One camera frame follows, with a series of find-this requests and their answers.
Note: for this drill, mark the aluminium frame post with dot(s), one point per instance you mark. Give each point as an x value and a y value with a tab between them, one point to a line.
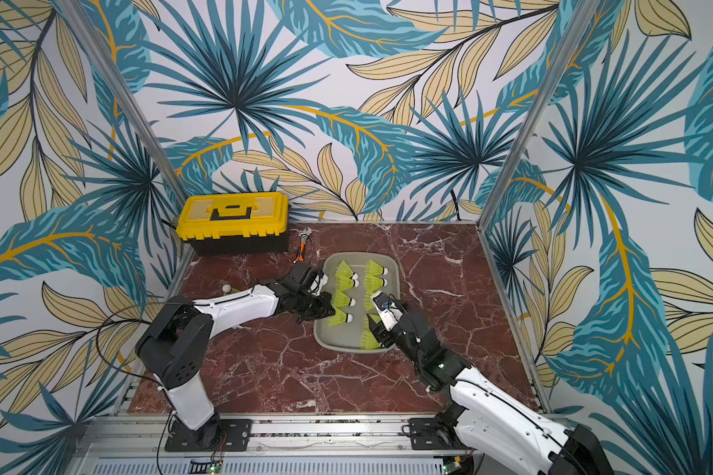
553	74
94	45

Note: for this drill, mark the yellow-green shuttlecock two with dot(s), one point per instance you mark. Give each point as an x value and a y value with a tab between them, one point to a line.
373	268

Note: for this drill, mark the yellow black toolbox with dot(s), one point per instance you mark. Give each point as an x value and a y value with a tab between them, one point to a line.
235	224

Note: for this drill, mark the aluminium front rail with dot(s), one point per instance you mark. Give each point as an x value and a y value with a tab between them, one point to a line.
367	443

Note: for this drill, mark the yellow-green shuttlecock nine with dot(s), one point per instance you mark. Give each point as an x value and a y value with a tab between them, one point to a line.
341	300

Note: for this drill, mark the yellow-green shuttlecock six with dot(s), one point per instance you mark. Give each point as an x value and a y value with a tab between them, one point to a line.
371	320

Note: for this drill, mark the grey plastic storage tray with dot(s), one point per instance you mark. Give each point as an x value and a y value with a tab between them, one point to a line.
346	338

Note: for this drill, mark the yellow-green shuttlecock five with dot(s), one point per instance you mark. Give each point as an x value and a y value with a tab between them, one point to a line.
345	283

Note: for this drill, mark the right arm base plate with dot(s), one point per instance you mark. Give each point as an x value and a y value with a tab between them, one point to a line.
431	434

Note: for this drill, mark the yellow-green shuttlecock eight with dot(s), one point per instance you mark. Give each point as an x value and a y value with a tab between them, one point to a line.
345	271

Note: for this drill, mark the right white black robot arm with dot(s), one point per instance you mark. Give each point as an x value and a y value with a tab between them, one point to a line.
480	415

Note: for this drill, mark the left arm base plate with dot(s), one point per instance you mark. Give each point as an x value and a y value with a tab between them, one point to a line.
231	435

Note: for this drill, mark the yellow-green shuttlecock three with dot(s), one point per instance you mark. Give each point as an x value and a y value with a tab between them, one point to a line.
369	303

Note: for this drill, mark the right aluminium frame post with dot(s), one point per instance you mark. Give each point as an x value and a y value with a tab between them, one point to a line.
553	74

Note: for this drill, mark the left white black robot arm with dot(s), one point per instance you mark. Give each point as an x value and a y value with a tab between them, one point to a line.
174	346

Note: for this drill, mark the yellow-green shuttlecock one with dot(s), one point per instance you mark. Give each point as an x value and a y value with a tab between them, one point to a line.
373	284

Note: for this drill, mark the yellow-green shuttlecock four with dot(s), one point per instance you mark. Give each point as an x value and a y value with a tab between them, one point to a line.
368	341

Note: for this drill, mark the yellow-green shuttlecock seven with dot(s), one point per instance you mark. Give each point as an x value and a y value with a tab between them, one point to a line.
339	318

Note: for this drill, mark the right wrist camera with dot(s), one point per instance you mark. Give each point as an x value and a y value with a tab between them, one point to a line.
389	309

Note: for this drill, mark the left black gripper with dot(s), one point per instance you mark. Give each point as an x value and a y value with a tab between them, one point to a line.
325	311

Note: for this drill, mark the left aluminium frame post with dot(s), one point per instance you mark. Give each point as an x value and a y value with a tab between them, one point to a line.
94	45

